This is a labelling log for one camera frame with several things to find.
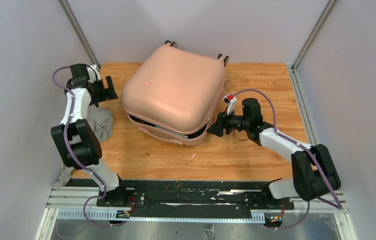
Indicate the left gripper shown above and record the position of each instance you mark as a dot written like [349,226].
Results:
[107,94]

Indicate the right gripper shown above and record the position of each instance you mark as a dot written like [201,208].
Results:
[217,129]

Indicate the pink suitcase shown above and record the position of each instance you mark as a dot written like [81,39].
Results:
[174,94]

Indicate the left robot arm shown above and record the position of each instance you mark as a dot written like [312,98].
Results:
[74,138]

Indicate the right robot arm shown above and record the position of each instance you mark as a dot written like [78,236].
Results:
[313,170]

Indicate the grey cloth garment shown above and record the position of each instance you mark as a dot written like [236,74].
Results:
[101,122]

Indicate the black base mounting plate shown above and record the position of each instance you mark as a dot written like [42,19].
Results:
[194,199]

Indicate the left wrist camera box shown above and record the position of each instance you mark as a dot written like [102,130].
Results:
[94,73]

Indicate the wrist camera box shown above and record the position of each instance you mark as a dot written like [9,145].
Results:
[94,73]
[230,100]

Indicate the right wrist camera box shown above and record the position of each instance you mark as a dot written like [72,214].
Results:
[230,100]

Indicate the aluminium frame rails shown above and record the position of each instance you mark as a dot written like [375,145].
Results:
[79,203]

